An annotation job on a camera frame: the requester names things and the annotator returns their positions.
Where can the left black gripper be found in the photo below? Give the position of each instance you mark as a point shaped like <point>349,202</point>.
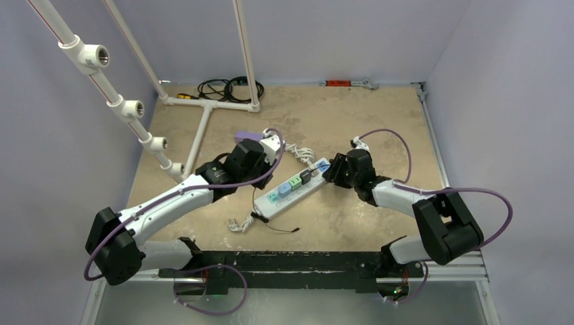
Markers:
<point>267,166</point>

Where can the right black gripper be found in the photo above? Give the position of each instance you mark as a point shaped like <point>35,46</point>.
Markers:
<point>336,170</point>

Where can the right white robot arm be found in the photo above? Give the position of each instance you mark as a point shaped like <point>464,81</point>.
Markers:
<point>446,227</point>

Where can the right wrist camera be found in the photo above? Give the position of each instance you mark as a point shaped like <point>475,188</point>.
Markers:
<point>357,144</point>

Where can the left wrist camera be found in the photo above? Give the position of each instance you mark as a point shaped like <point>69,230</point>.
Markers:
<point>272,144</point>

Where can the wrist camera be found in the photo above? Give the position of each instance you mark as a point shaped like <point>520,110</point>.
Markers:
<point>357,144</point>
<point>272,144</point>

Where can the white plug with cord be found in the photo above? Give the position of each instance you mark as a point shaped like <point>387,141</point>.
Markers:
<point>305,155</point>

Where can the yellow handled screwdriver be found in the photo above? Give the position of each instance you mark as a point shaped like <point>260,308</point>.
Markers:
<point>186,96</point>

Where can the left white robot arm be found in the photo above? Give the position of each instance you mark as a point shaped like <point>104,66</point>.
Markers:
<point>115,243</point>

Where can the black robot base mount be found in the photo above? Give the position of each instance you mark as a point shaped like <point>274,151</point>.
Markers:
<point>220,271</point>

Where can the red adjustable wrench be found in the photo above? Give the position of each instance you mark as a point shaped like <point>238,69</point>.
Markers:
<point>347,83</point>

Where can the white power strip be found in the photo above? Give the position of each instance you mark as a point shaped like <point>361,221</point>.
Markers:
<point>290,192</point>

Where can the purple rectangular box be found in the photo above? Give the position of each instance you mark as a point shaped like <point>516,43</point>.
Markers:
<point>241,135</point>

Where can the aluminium rail frame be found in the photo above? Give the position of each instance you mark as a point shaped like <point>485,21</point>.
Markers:
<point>323,188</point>

